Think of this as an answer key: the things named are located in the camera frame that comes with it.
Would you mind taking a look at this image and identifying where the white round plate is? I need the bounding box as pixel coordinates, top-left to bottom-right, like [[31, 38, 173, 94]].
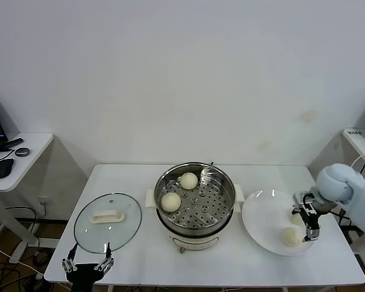
[[241, 189, 319, 256]]

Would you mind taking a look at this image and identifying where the glass lid with white handle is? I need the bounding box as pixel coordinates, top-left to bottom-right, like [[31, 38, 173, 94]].
[[73, 192, 143, 254]]

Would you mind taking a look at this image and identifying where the black computer mouse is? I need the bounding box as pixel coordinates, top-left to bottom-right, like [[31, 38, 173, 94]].
[[0, 158, 15, 179]]

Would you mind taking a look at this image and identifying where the stainless steel steamer pot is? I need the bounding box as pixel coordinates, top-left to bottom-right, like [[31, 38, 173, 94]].
[[145, 162, 245, 237]]

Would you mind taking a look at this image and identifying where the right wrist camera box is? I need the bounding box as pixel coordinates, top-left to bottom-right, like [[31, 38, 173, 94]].
[[293, 190, 316, 210]]

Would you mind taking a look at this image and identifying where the white steamed baozi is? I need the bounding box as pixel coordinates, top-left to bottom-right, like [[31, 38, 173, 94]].
[[280, 227, 302, 246], [160, 192, 182, 213], [288, 212, 305, 228], [179, 172, 198, 190]]

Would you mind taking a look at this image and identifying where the white electric steamer pot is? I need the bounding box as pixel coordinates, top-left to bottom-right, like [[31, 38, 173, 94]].
[[145, 194, 243, 254]]

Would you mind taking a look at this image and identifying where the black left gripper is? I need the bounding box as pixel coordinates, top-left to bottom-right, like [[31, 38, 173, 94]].
[[61, 242, 115, 292]]

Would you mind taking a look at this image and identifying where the white floor cable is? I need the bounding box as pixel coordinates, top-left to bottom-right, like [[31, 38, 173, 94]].
[[0, 242, 46, 279]]

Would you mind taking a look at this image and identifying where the white side table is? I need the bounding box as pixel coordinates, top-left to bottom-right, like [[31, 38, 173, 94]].
[[0, 131, 91, 264]]

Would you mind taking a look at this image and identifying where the white desk with label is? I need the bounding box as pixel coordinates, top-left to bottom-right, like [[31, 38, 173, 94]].
[[307, 127, 365, 273]]

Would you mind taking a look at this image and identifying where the black floor cable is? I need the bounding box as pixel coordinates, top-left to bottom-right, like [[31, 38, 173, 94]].
[[4, 206, 39, 234], [0, 261, 64, 292]]

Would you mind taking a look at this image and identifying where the white hanging cable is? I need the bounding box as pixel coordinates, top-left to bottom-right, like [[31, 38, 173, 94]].
[[349, 151, 365, 171]]

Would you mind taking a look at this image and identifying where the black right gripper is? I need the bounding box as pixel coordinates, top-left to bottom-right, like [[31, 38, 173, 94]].
[[291, 206, 321, 243]]

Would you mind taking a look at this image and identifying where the black bar device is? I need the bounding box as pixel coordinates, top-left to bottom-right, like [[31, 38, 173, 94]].
[[1, 137, 24, 150]]

